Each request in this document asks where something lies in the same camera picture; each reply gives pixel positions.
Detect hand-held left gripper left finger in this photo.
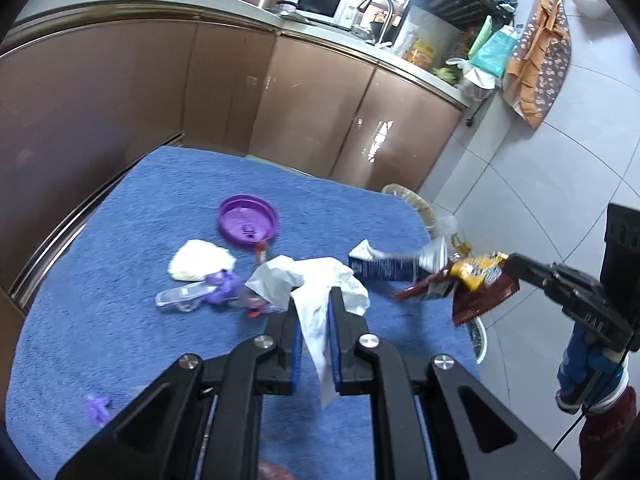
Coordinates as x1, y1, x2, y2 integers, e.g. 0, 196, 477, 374
55, 307, 303, 480

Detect beige bin with clear liner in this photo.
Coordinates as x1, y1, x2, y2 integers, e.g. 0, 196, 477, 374
381, 183, 442, 241

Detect blue white milk carton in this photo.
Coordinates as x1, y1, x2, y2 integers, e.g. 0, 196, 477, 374
348, 239, 451, 283

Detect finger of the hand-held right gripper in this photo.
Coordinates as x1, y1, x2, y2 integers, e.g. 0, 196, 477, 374
502, 252, 633, 353

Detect purple plastic wrapper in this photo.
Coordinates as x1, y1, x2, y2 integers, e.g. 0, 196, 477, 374
155, 269, 248, 313

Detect metal kitchen faucet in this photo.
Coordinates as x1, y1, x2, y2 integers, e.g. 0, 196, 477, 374
357, 0, 396, 46

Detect blue fleece blanket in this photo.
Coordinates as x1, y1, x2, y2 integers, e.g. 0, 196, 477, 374
5, 146, 481, 480

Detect white plastic bag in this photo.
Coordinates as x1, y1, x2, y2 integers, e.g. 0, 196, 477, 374
447, 57, 503, 103

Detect white paper tissue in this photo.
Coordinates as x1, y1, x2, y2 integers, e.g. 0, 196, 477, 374
245, 255, 371, 409

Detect black dish rack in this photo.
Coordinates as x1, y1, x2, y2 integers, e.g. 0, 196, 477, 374
410, 0, 518, 36

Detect person's dark red pants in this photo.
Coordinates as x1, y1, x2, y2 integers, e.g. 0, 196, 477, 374
579, 385, 640, 480

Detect white round trash bin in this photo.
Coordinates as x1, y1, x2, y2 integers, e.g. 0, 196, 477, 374
465, 310, 489, 366

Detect purple plastic lid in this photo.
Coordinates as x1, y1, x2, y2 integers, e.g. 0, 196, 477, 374
217, 194, 279, 248

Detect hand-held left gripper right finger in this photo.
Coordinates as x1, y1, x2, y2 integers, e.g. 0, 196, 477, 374
327, 285, 576, 480

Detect orange jar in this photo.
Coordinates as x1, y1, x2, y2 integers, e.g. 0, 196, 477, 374
405, 37, 436, 68

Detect teal paper bag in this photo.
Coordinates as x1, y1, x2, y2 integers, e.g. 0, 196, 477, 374
470, 25, 521, 78

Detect black cable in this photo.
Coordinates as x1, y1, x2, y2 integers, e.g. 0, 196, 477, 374
552, 407, 588, 452

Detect clear plastic bag red string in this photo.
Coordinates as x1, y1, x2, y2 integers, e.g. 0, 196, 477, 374
244, 242, 288, 321

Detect brown kitchen cabinets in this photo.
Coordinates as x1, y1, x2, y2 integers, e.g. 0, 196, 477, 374
0, 7, 466, 311

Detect white microwave oven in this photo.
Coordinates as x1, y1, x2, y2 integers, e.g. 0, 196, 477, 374
295, 0, 363, 28

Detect red yellow snack wrapper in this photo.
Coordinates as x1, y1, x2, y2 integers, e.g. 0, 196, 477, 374
392, 251, 521, 328

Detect small purple plastic piece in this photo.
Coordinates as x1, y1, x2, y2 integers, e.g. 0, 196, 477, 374
84, 394, 112, 428

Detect orange brown patterned apron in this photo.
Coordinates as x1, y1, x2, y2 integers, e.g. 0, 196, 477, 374
505, 0, 573, 128

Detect cooking oil bottle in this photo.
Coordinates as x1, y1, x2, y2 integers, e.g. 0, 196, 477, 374
447, 232, 475, 263

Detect person's right forearm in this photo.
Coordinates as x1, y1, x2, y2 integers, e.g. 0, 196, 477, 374
556, 324, 629, 414

